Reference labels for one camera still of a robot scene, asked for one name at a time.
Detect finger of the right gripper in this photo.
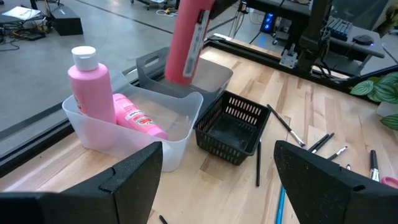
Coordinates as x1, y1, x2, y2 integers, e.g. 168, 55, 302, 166
208, 0, 240, 20

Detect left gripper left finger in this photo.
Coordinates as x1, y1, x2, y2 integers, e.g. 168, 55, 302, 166
0, 141, 164, 224

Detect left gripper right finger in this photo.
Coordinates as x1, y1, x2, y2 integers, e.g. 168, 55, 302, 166
273, 139, 398, 224

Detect small black silver paintbrush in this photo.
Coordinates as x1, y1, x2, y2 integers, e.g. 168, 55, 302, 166
326, 146, 348, 161

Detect blue handled paintbrush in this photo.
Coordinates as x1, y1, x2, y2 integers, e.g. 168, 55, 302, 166
275, 185, 287, 224

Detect thin black paintbrush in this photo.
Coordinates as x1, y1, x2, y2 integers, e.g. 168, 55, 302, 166
307, 133, 330, 152
312, 133, 335, 154
256, 138, 262, 188

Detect red paint bottle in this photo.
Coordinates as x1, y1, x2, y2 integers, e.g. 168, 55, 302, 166
164, 0, 216, 86

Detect fan brush black handle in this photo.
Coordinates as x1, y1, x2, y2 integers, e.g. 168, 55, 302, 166
369, 149, 381, 183

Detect hot pink paint bottle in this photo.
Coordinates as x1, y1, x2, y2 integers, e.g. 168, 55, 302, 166
112, 93, 169, 141

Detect long black silver-ferrule paintbrush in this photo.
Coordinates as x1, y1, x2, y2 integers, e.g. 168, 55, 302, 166
266, 104, 306, 147

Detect light pink paint bottle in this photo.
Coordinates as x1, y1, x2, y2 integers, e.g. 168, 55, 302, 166
67, 45, 118, 147

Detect pink scissors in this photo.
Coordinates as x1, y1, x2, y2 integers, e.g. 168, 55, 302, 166
381, 176, 398, 189

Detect grey plastic bin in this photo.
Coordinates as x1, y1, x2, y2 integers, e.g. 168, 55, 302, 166
136, 46, 234, 121

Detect clear plastic bin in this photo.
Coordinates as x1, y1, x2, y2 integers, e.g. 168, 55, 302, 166
62, 70, 205, 172

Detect white plant pot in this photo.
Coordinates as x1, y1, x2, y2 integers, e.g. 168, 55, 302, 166
376, 101, 398, 118

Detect black mesh basket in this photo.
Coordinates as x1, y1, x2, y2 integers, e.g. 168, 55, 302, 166
193, 90, 272, 166

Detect green striped leaf plant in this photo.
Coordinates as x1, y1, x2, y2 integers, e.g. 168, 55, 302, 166
350, 72, 398, 131

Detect black keyboard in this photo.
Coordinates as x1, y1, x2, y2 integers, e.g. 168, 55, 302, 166
326, 17, 354, 42

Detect grey desk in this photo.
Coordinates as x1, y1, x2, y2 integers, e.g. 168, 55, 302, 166
323, 18, 398, 77

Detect black computer mouse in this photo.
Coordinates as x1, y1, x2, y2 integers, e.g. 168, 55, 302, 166
352, 34, 375, 46

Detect black floor box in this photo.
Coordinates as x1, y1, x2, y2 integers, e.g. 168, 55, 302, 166
49, 5, 84, 36

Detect white paper sheet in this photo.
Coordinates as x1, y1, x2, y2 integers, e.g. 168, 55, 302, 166
1, 6, 42, 21

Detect white floor cable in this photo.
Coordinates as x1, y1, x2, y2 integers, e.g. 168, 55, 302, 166
155, 8, 182, 17

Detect silver metal bracket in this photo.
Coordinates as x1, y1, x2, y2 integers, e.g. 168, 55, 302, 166
279, 43, 299, 69

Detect tangled floor cables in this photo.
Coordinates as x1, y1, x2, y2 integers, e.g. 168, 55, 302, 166
0, 23, 47, 52

